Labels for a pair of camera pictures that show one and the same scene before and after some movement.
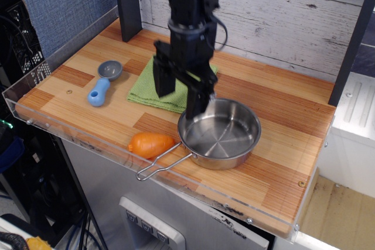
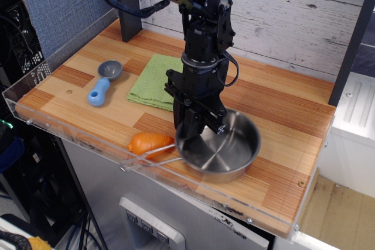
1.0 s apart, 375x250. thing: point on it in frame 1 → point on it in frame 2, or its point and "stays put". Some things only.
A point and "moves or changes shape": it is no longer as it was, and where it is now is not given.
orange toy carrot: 146,145 stays put
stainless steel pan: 221,135 moves or changes shape
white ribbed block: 355,112 stays put
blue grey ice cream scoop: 107,71 stays put
